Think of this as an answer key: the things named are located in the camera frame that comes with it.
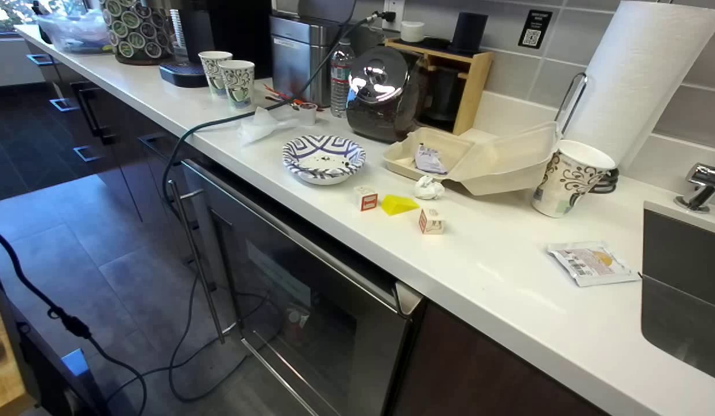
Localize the left patterned paper cup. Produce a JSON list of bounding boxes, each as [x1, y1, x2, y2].
[[196, 50, 231, 95]]

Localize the under-counter glass door fridge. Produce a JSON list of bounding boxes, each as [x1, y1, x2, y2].
[[178, 159, 420, 416]]

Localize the black silver Keurig coffee machine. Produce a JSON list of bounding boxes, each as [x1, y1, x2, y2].
[[160, 0, 273, 88]]

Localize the right patterned paper cup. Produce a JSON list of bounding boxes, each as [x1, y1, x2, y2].
[[219, 59, 255, 107]]

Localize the coffee pod carousel rack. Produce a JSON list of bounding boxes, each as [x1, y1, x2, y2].
[[100, 0, 171, 65]]

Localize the chrome sink faucet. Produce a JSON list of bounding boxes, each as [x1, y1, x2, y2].
[[677, 161, 715, 212]]

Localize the white coffee pod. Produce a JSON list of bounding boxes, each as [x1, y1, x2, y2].
[[413, 175, 444, 200]]

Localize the floral ceramic mug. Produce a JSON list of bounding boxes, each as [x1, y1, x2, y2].
[[532, 138, 614, 218]]

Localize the white paper towel roll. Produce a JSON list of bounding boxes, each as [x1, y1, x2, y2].
[[563, 0, 715, 165]]

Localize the black power cable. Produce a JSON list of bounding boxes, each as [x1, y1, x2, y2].
[[0, 10, 398, 416]]

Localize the clear plastic snack packet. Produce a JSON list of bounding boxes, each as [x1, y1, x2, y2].
[[545, 242, 635, 287]]

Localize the small beige creamer box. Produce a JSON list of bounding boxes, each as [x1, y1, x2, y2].
[[419, 207, 447, 233]]

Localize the clear plastic water bottle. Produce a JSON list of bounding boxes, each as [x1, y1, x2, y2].
[[330, 39, 353, 117]]

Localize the patterned paper cup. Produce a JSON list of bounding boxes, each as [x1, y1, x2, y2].
[[196, 50, 231, 95], [219, 59, 255, 107]]

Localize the stainless steel sink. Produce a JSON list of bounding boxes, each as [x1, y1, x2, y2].
[[640, 203, 715, 377]]

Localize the yellow sweetener packet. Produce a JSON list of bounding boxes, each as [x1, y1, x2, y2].
[[378, 193, 419, 215]]

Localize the blue white patterned bowl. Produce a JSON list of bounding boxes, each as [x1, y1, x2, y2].
[[282, 133, 364, 184]]

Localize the small red packet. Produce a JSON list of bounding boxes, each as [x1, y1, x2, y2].
[[359, 193, 378, 210]]

